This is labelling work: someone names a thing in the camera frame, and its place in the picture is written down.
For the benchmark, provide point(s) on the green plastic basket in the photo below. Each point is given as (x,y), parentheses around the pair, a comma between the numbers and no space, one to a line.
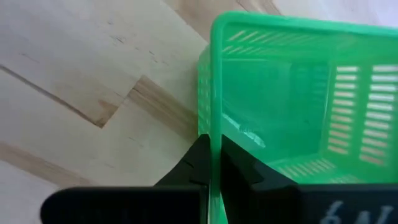
(280,102)

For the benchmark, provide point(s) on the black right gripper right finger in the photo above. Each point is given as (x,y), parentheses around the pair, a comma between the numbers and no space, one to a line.
(242,174)

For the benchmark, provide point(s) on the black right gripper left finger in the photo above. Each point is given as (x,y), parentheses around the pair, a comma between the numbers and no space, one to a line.
(186,174)

